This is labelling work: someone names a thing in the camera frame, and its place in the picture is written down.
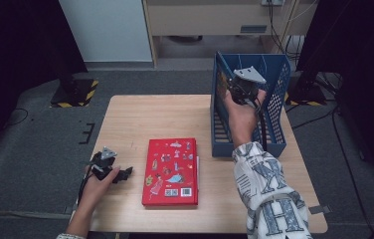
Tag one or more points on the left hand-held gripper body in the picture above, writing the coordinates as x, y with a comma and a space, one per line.
102, 164

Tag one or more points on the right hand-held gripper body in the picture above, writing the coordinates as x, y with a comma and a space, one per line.
244, 89

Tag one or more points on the red picture book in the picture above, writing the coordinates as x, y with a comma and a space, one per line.
161, 186

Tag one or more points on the blue plastic file rack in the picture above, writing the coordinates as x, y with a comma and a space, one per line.
274, 146

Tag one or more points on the person's left hand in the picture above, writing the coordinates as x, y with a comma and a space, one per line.
93, 194

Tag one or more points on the person's right hand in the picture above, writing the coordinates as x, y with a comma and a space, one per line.
243, 122

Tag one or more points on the grey tape piece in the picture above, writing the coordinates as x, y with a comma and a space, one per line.
74, 208
319, 209

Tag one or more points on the black stand with striped base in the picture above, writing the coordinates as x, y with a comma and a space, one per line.
75, 94
307, 94

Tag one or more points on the beige cabinet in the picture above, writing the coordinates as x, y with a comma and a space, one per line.
191, 20

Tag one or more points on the dark curtain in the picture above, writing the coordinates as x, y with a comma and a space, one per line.
364, 49
16, 49

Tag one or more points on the white partition panel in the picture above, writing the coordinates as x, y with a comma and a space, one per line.
108, 30

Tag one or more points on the white wall socket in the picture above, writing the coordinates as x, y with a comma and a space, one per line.
272, 2

